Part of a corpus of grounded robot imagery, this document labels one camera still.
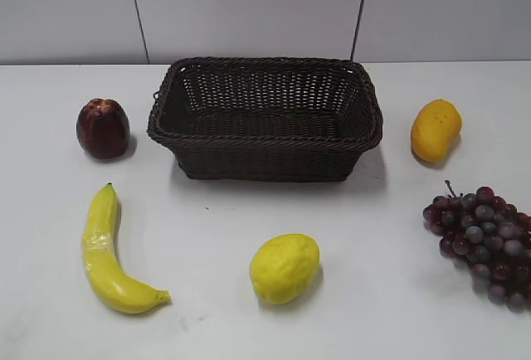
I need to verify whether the yellow lemon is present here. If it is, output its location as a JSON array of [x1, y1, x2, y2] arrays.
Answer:
[[250, 233, 320, 305]]

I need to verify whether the yellow banana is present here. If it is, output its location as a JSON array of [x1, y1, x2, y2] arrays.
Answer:
[[82, 182, 171, 314]]

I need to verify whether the dark red apple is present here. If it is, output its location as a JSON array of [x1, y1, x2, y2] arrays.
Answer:
[[76, 98, 130, 159]]

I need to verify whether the purple grape bunch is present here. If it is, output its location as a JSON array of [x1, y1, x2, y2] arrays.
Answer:
[[422, 179, 530, 311]]

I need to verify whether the orange yellow mango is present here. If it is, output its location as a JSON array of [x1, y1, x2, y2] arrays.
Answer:
[[411, 100, 462, 163]]

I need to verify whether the dark brown woven basket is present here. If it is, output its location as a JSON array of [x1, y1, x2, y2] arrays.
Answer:
[[147, 57, 383, 182]]

